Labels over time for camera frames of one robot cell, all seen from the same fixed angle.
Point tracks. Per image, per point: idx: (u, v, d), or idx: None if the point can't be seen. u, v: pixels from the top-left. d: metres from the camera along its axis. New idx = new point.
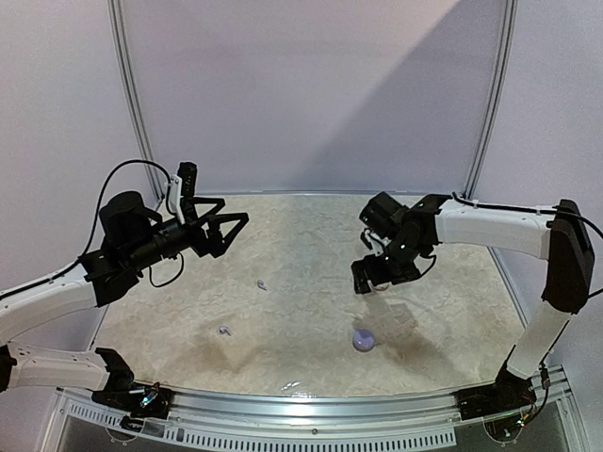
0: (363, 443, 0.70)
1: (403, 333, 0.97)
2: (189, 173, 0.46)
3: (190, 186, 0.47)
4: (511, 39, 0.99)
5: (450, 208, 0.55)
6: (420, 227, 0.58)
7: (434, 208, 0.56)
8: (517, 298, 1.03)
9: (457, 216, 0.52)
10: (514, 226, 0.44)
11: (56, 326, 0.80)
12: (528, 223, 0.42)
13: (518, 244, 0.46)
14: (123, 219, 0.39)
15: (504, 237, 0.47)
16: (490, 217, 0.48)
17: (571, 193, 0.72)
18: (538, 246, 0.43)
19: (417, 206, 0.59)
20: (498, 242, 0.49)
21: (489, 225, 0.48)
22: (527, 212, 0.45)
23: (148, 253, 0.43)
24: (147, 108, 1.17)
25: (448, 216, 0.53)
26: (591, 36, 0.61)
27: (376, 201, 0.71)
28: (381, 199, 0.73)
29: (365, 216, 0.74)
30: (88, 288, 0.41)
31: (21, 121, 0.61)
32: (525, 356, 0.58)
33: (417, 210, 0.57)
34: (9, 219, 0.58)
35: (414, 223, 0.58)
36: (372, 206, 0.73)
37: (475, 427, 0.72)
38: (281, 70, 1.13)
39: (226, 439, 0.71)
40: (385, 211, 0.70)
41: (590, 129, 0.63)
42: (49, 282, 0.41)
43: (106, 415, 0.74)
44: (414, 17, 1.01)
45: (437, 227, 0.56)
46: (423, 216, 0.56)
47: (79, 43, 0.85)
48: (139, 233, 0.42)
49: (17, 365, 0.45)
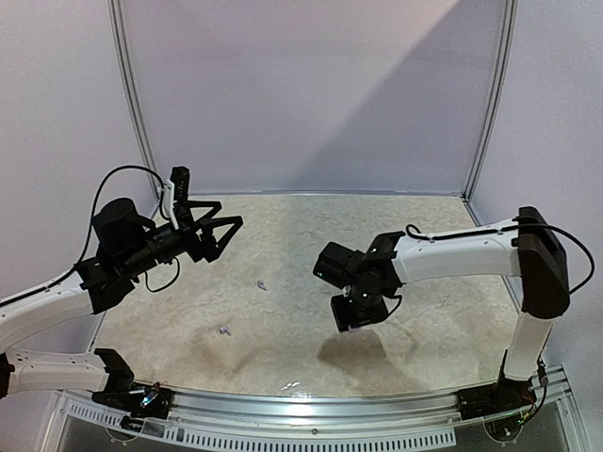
0: (364, 443, 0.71)
1: (403, 332, 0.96)
2: (182, 178, 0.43)
3: (184, 190, 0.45)
4: (511, 39, 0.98)
5: (406, 248, 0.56)
6: (380, 271, 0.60)
7: (390, 253, 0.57)
8: (517, 296, 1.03)
9: (415, 253, 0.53)
10: (477, 250, 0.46)
11: (55, 328, 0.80)
12: (492, 247, 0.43)
13: (486, 266, 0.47)
14: (117, 229, 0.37)
15: (466, 263, 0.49)
16: (449, 248, 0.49)
17: (570, 195, 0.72)
18: (508, 265, 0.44)
19: (373, 253, 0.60)
20: (462, 267, 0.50)
21: (448, 256, 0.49)
22: (488, 233, 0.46)
23: (142, 259, 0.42)
24: (147, 108, 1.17)
25: (407, 255, 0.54)
26: (590, 38, 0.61)
27: (331, 249, 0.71)
28: (328, 250, 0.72)
29: (318, 268, 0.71)
30: (85, 296, 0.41)
31: (23, 125, 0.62)
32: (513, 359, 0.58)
33: (375, 259, 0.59)
34: (10, 220, 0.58)
35: (373, 270, 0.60)
36: (323, 260, 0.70)
37: (475, 426, 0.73)
38: (281, 70, 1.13)
39: (226, 439, 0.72)
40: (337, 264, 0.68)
41: (589, 131, 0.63)
42: (44, 290, 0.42)
43: (106, 415, 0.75)
44: (414, 19, 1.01)
45: (397, 266, 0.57)
46: (382, 262, 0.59)
47: (78, 44, 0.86)
48: (134, 240, 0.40)
49: (14, 372, 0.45)
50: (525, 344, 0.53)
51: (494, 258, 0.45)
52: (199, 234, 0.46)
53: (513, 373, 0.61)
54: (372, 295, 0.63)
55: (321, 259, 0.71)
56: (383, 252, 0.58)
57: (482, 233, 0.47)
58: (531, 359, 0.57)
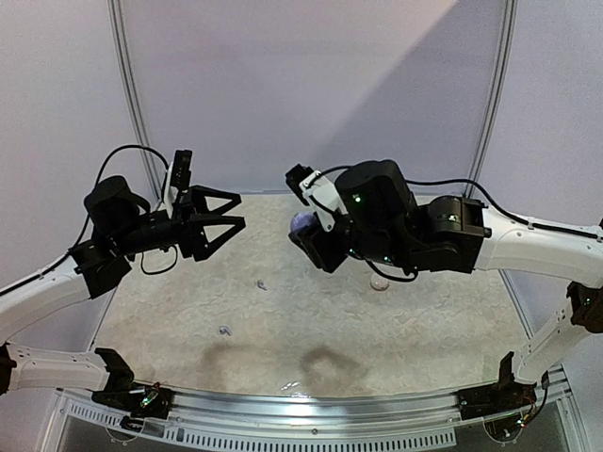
0: (364, 443, 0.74)
1: (403, 332, 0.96)
2: (182, 164, 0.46)
3: (182, 177, 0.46)
4: (511, 39, 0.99)
5: (502, 226, 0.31)
6: (458, 250, 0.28)
7: (486, 231, 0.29)
8: (517, 296, 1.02)
9: (513, 240, 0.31)
10: (579, 256, 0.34)
11: (54, 326, 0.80)
12: (598, 254, 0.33)
13: (565, 269, 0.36)
14: (108, 208, 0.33)
15: (551, 262, 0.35)
16: (554, 245, 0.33)
17: (571, 194, 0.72)
18: (587, 274, 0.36)
19: (451, 223, 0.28)
20: (537, 265, 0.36)
21: (544, 252, 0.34)
22: (588, 236, 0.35)
23: (137, 241, 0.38)
24: (147, 107, 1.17)
25: (507, 235, 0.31)
26: (590, 35, 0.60)
27: (394, 169, 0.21)
28: (390, 169, 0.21)
29: (352, 191, 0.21)
30: (79, 281, 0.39)
31: (21, 123, 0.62)
32: (529, 366, 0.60)
33: (462, 233, 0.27)
34: (8, 219, 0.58)
35: (450, 246, 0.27)
36: (374, 184, 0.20)
37: (474, 426, 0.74)
38: (281, 69, 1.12)
39: (226, 439, 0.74)
40: (392, 202, 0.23)
41: (589, 131, 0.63)
42: (39, 278, 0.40)
43: (106, 415, 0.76)
44: (413, 18, 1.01)
45: (484, 250, 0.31)
46: (458, 241, 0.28)
47: (76, 43, 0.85)
48: (127, 218, 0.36)
49: (17, 367, 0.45)
50: (556, 353, 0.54)
51: (584, 266, 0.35)
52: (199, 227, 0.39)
53: (519, 373, 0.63)
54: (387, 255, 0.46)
55: (379, 178, 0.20)
56: (471, 228, 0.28)
57: (580, 233, 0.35)
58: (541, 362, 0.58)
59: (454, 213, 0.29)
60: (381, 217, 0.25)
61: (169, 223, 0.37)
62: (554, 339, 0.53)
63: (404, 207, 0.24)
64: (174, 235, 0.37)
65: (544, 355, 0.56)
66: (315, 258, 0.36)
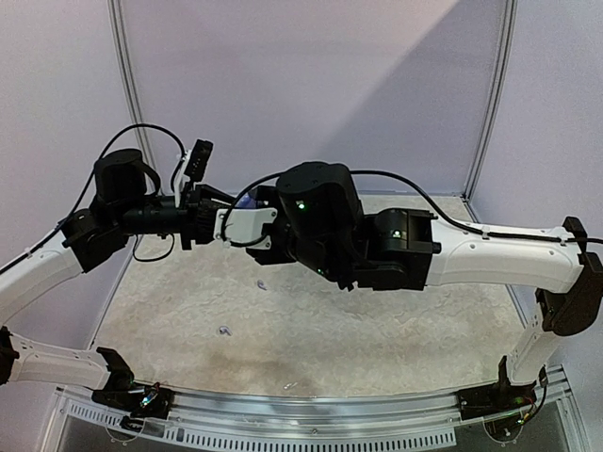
0: (364, 443, 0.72)
1: (403, 332, 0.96)
2: (202, 155, 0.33)
3: (198, 169, 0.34)
4: (511, 39, 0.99)
5: (454, 239, 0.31)
6: (405, 267, 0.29)
7: (434, 247, 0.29)
8: (517, 297, 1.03)
9: (466, 252, 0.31)
10: (543, 263, 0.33)
11: (54, 323, 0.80)
12: (560, 261, 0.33)
13: (532, 277, 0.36)
14: (119, 175, 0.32)
15: (515, 272, 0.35)
16: (513, 253, 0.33)
17: (570, 194, 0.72)
18: (556, 280, 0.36)
19: (398, 239, 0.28)
20: (503, 276, 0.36)
21: (504, 263, 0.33)
22: (551, 241, 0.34)
23: (134, 217, 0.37)
24: (147, 107, 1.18)
25: (457, 253, 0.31)
26: (591, 35, 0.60)
27: (345, 176, 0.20)
28: (342, 175, 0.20)
29: (297, 198, 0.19)
30: (69, 255, 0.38)
31: (21, 124, 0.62)
32: (523, 365, 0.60)
33: (408, 251, 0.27)
34: (10, 217, 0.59)
35: (397, 266, 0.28)
36: (319, 192, 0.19)
37: (475, 427, 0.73)
38: (280, 70, 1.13)
39: (226, 439, 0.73)
40: (338, 213, 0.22)
41: (589, 131, 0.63)
42: (26, 257, 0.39)
43: (106, 415, 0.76)
44: (412, 19, 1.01)
45: (435, 268, 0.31)
46: (403, 257, 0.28)
47: (76, 44, 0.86)
48: (132, 192, 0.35)
49: (19, 359, 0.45)
50: (538, 356, 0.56)
51: (549, 272, 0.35)
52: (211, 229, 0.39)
53: (514, 373, 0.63)
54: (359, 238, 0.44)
55: (327, 185, 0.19)
56: (417, 245, 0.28)
57: (543, 238, 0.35)
58: (535, 363, 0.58)
59: (401, 229, 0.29)
60: (325, 228, 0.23)
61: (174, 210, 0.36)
62: (535, 344, 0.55)
63: (350, 221, 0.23)
64: (176, 223, 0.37)
65: (534, 354, 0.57)
66: (273, 263, 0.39)
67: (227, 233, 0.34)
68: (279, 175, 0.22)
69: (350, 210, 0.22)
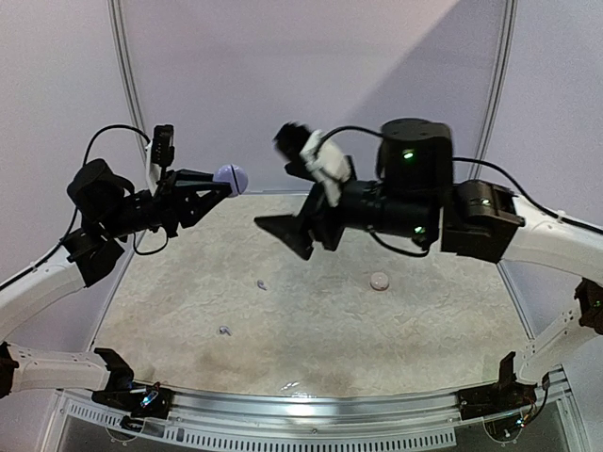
0: (364, 443, 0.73)
1: (403, 332, 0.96)
2: (160, 138, 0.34)
3: (162, 154, 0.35)
4: (511, 39, 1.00)
5: (533, 217, 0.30)
6: (491, 234, 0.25)
7: (521, 219, 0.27)
8: (517, 297, 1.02)
9: (545, 233, 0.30)
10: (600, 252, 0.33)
11: (51, 326, 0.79)
12: None
13: (584, 266, 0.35)
14: (91, 195, 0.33)
15: (573, 261, 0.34)
16: (580, 241, 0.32)
17: (572, 193, 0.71)
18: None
19: (483, 207, 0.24)
20: (561, 263, 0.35)
21: (566, 248, 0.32)
22: None
23: (123, 222, 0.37)
24: (147, 108, 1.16)
25: (538, 230, 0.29)
26: (595, 33, 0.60)
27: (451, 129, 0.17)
28: (447, 130, 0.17)
29: (401, 146, 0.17)
30: (73, 269, 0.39)
31: (20, 124, 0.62)
32: (532, 366, 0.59)
33: (499, 219, 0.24)
34: (8, 217, 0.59)
35: (483, 233, 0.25)
36: (431, 145, 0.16)
37: (474, 426, 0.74)
38: (280, 69, 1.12)
39: (226, 439, 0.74)
40: (441, 172, 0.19)
41: (594, 131, 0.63)
42: (32, 270, 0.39)
43: (106, 415, 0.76)
44: (413, 17, 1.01)
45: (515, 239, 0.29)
46: (491, 226, 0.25)
47: (75, 44, 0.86)
48: (112, 201, 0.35)
49: (19, 368, 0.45)
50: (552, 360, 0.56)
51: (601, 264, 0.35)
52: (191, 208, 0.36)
53: (521, 376, 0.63)
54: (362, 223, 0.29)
55: (435, 141, 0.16)
56: (506, 215, 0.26)
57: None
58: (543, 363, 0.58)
59: (484, 196, 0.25)
60: (420, 184, 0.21)
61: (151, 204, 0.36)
62: (560, 340, 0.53)
63: (448, 181, 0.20)
64: (157, 214, 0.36)
65: (547, 357, 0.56)
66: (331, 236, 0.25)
67: (320, 154, 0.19)
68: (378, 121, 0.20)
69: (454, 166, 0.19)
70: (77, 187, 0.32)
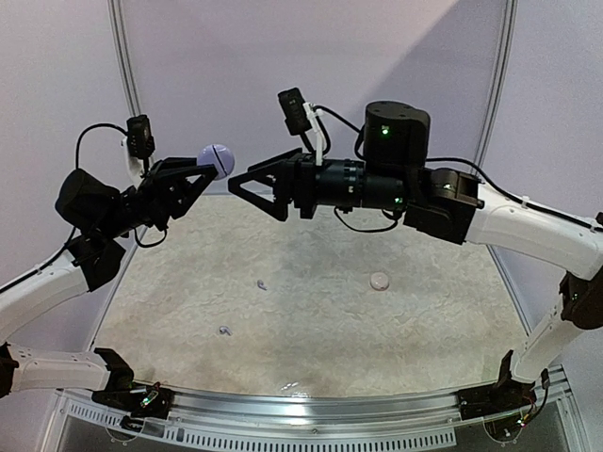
0: (364, 443, 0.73)
1: (403, 332, 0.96)
2: (135, 131, 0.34)
3: (138, 146, 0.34)
4: (511, 39, 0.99)
5: (496, 201, 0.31)
6: (450, 215, 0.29)
7: (478, 201, 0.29)
8: (517, 297, 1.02)
9: (504, 216, 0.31)
10: (568, 242, 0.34)
11: (51, 325, 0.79)
12: (588, 244, 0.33)
13: (553, 253, 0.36)
14: (81, 206, 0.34)
15: (539, 247, 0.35)
16: (541, 225, 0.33)
17: (568, 193, 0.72)
18: (577, 264, 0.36)
19: (445, 191, 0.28)
20: (527, 249, 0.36)
21: (533, 234, 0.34)
22: (582, 227, 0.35)
23: (120, 221, 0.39)
24: (147, 106, 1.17)
25: (494, 212, 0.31)
26: (594, 34, 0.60)
27: (424, 116, 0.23)
28: (424, 119, 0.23)
29: (384, 122, 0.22)
30: (78, 274, 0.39)
31: (21, 124, 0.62)
32: (529, 363, 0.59)
33: (455, 201, 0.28)
34: (8, 217, 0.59)
35: (443, 213, 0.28)
36: (407, 126, 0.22)
37: (475, 426, 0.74)
38: (280, 69, 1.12)
39: (226, 439, 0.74)
40: (412, 153, 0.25)
41: (591, 130, 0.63)
42: (36, 273, 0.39)
43: (106, 415, 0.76)
44: (412, 18, 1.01)
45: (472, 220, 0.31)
46: (449, 206, 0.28)
47: (75, 43, 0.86)
48: (103, 208, 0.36)
49: (19, 368, 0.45)
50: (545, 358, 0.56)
51: (572, 253, 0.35)
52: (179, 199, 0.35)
53: (518, 376, 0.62)
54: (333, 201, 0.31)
55: (411, 123, 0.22)
56: (464, 198, 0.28)
57: (574, 221, 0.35)
58: (541, 363, 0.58)
59: (449, 183, 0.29)
60: (395, 160, 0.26)
61: (137, 202, 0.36)
62: (546, 335, 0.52)
63: (419, 161, 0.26)
64: (146, 208, 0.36)
65: (539, 352, 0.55)
66: (311, 196, 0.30)
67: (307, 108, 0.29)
68: (371, 104, 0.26)
69: (423, 149, 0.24)
70: (63, 202, 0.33)
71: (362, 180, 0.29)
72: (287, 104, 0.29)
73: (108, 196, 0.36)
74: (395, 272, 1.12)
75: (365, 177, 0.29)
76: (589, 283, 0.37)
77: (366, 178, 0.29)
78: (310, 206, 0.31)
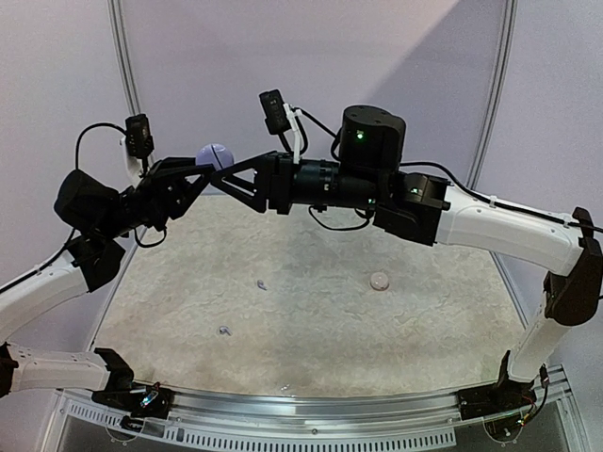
0: (364, 443, 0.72)
1: (403, 332, 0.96)
2: (133, 130, 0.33)
3: (137, 146, 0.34)
4: (511, 39, 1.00)
5: (462, 201, 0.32)
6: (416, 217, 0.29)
7: (445, 204, 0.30)
8: (517, 298, 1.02)
9: (473, 217, 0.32)
10: (541, 238, 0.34)
11: (51, 325, 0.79)
12: (560, 240, 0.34)
13: (529, 251, 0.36)
14: (80, 207, 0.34)
15: (513, 245, 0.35)
16: (511, 223, 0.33)
17: (568, 193, 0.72)
18: (550, 259, 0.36)
19: (414, 196, 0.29)
20: (501, 247, 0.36)
21: (505, 232, 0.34)
22: (554, 222, 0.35)
23: (119, 221, 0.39)
24: (147, 107, 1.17)
25: (462, 214, 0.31)
26: (594, 33, 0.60)
27: (399, 124, 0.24)
28: (399, 125, 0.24)
29: (360, 126, 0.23)
30: (77, 274, 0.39)
31: (21, 124, 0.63)
32: (526, 363, 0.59)
33: (422, 204, 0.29)
34: (8, 217, 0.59)
35: (411, 217, 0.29)
36: (382, 131, 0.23)
37: (475, 426, 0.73)
38: (280, 69, 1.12)
39: (226, 439, 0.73)
40: (385, 155, 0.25)
41: (590, 129, 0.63)
42: (36, 273, 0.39)
43: (106, 415, 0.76)
44: (412, 18, 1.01)
45: (440, 221, 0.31)
46: (416, 209, 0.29)
47: (75, 44, 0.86)
48: (102, 208, 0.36)
49: (19, 368, 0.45)
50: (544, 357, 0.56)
51: (545, 250, 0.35)
52: (177, 199, 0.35)
53: (515, 376, 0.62)
54: (306, 200, 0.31)
55: (385, 129, 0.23)
56: (431, 201, 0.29)
57: (546, 217, 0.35)
58: (539, 362, 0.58)
59: (418, 186, 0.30)
60: (369, 163, 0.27)
61: (136, 202, 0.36)
62: (536, 333, 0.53)
63: (392, 165, 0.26)
64: (145, 208, 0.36)
65: (537, 349, 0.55)
66: (287, 193, 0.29)
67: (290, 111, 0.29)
68: (350, 106, 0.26)
69: (396, 153, 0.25)
70: (62, 203, 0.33)
71: (336, 180, 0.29)
72: (268, 103, 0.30)
73: (106, 197, 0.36)
74: (395, 272, 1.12)
75: (339, 178, 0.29)
76: (567, 279, 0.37)
77: (341, 178, 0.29)
78: (286, 204, 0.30)
